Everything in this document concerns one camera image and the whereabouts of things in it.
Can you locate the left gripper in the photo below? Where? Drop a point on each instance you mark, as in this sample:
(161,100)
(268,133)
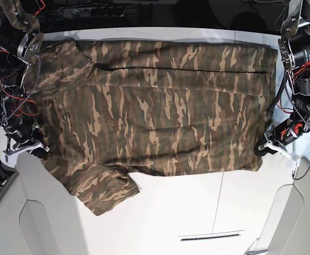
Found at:
(271,145)

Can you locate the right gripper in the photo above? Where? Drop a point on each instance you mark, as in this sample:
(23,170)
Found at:
(28,137)

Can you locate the camouflage T-shirt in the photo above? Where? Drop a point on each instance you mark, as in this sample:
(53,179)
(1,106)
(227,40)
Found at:
(107,109)

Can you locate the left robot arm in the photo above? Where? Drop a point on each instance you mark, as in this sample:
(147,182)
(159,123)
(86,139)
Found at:
(294,46)

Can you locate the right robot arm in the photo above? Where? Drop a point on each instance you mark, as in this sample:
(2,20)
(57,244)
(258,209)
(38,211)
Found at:
(20,70)

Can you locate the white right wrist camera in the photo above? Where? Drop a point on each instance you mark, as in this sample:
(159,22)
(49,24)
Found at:
(9,158)

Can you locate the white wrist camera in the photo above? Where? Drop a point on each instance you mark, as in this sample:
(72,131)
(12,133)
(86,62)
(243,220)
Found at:
(9,158)
(295,169)

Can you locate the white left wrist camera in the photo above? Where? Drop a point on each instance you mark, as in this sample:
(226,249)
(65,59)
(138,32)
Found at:
(295,169)

